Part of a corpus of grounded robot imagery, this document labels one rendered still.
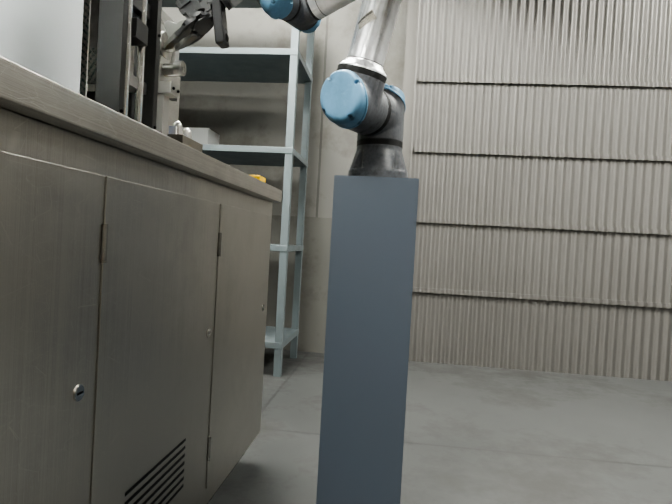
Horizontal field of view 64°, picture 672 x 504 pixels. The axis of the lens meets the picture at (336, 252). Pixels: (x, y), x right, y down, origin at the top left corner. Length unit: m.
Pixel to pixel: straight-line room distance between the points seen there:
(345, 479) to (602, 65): 3.11
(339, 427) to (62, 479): 0.70
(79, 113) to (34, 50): 0.64
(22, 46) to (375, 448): 1.18
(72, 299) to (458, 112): 3.09
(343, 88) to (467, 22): 2.61
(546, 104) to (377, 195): 2.55
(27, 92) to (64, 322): 0.28
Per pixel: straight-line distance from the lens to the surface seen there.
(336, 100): 1.23
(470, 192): 3.53
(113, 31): 1.18
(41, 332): 0.73
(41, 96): 0.67
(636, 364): 3.86
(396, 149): 1.34
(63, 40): 1.33
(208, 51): 3.16
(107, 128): 0.77
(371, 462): 1.36
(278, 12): 1.50
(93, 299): 0.81
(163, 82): 1.53
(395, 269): 1.26
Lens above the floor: 0.74
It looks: 1 degrees down
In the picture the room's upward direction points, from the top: 3 degrees clockwise
